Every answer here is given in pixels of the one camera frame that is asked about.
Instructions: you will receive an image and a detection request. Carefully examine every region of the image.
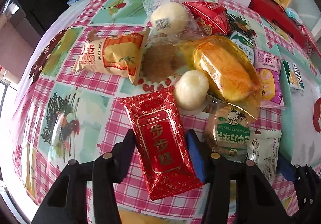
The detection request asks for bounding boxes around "teal white tray box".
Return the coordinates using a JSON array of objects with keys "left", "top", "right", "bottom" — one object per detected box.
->
[{"left": 270, "top": 44, "right": 320, "bottom": 166}]

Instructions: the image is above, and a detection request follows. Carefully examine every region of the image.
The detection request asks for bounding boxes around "milk biscuit packet red white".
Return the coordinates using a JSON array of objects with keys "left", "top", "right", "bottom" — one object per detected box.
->
[{"left": 312, "top": 98, "right": 321, "bottom": 133}]

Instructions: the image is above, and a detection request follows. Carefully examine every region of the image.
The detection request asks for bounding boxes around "red gold cake packet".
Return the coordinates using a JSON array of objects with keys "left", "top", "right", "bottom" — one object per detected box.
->
[{"left": 120, "top": 86, "right": 202, "bottom": 201}]

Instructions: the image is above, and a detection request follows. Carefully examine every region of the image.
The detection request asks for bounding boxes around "orange bread clear packet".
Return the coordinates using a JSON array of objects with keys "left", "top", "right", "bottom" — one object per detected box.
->
[{"left": 177, "top": 35, "right": 262, "bottom": 122}]

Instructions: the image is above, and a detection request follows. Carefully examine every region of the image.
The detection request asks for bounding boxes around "round white bun packet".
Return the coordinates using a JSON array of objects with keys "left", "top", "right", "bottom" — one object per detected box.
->
[{"left": 173, "top": 70, "right": 209, "bottom": 116}]

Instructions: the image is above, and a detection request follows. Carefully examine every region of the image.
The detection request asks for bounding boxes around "beige egg roll packet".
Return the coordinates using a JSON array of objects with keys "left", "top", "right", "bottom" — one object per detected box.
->
[{"left": 72, "top": 28, "right": 150, "bottom": 85}]

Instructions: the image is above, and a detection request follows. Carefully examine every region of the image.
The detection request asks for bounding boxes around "green white cracker packet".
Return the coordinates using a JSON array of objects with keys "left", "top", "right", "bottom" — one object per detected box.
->
[{"left": 282, "top": 60, "right": 304, "bottom": 95}]

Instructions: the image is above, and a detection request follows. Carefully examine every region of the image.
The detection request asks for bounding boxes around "beige snack packet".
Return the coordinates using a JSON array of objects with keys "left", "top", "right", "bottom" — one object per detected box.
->
[{"left": 248, "top": 129, "right": 282, "bottom": 184}]

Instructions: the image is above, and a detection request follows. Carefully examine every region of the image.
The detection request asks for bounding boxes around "green chef biscuit packet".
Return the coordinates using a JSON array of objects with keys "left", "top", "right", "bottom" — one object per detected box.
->
[{"left": 202, "top": 103, "right": 250, "bottom": 162}]

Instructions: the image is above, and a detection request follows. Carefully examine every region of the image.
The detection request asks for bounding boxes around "checkered picture tablecloth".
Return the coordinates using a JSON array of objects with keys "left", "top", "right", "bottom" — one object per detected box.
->
[{"left": 12, "top": 0, "right": 320, "bottom": 217}]

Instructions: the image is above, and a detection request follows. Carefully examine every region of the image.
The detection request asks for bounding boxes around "pink egg roll packet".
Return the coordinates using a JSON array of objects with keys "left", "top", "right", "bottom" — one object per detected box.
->
[{"left": 254, "top": 48, "right": 285, "bottom": 110}]

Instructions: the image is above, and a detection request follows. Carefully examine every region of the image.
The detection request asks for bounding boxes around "red patterned box lid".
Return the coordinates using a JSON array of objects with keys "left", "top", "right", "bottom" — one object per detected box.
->
[{"left": 300, "top": 24, "right": 320, "bottom": 57}]

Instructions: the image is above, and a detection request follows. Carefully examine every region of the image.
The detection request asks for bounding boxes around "green white biscuit packet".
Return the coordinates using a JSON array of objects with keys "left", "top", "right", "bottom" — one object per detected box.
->
[{"left": 229, "top": 31, "right": 254, "bottom": 64}]

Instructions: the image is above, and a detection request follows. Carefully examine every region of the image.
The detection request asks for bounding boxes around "large red gift box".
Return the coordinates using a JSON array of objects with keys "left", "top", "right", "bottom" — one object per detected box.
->
[{"left": 249, "top": 0, "right": 307, "bottom": 51}]

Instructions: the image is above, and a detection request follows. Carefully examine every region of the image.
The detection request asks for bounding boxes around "red triangular snack packet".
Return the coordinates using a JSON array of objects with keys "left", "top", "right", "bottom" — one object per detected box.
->
[{"left": 183, "top": 1, "right": 231, "bottom": 36}]

